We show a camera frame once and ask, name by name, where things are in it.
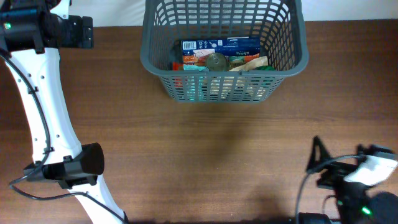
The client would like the light green snack packet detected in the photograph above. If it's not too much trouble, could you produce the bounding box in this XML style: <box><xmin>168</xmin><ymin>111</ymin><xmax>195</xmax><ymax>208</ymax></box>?
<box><xmin>182</xmin><ymin>63</ymin><xmax>208</xmax><ymax>102</ymax></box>

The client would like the silver tin can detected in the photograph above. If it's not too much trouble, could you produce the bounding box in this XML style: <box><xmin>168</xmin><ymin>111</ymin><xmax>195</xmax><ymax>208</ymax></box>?
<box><xmin>205</xmin><ymin>53</ymin><xmax>229</xmax><ymax>72</ymax></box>

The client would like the San Remo spaghetti packet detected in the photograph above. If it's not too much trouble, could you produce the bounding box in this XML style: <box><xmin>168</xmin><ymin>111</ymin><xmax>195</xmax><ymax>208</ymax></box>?
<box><xmin>172</xmin><ymin>62</ymin><xmax>184</xmax><ymax>88</ymax></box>

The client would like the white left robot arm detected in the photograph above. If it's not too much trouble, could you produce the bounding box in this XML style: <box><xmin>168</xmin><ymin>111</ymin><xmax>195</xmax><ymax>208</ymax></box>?
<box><xmin>1</xmin><ymin>0</ymin><xmax>128</xmax><ymax>223</ymax></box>

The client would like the blue tissue box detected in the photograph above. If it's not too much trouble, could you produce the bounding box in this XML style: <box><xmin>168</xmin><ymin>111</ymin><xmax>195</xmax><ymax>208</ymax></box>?
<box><xmin>181</xmin><ymin>37</ymin><xmax>261</xmax><ymax>64</ymax></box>

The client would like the green lid jar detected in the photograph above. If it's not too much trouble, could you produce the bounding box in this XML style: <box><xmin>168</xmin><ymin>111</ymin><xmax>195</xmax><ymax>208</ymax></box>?
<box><xmin>256</xmin><ymin>65</ymin><xmax>275</xmax><ymax>71</ymax></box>

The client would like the beige paper pouch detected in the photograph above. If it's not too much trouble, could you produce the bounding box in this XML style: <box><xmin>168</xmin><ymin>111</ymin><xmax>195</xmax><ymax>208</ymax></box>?
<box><xmin>229</xmin><ymin>56</ymin><xmax>269</xmax><ymax>88</ymax></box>

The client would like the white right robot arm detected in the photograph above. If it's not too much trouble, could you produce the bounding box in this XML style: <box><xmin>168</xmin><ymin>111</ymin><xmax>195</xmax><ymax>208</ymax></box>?
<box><xmin>294</xmin><ymin>136</ymin><xmax>397</xmax><ymax>224</ymax></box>

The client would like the grey plastic basket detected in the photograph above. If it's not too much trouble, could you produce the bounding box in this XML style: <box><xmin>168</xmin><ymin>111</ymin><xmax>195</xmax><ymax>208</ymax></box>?
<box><xmin>141</xmin><ymin>0</ymin><xmax>308</xmax><ymax>103</ymax></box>

